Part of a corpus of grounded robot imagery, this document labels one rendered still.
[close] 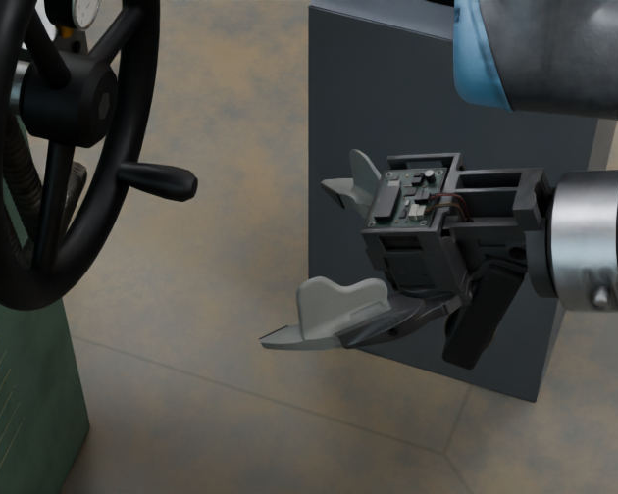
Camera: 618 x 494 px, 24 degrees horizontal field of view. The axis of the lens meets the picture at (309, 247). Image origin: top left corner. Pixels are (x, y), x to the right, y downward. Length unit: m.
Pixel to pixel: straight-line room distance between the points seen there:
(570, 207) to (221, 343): 1.00
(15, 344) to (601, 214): 0.75
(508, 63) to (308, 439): 0.92
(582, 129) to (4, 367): 0.62
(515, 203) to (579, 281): 0.06
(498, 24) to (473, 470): 0.92
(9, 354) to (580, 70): 0.74
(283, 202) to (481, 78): 1.09
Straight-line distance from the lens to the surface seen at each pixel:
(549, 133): 1.44
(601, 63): 0.90
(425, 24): 1.41
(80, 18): 1.28
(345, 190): 1.04
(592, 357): 1.85
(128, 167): 1.06
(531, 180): 0.90
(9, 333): 1.44
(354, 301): 0.94
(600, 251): 0.88
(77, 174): 1.24
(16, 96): 0.97
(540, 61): 0.90
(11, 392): 1.48
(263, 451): 1.74
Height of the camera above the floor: 1.48
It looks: 50 degrees down
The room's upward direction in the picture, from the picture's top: straight up
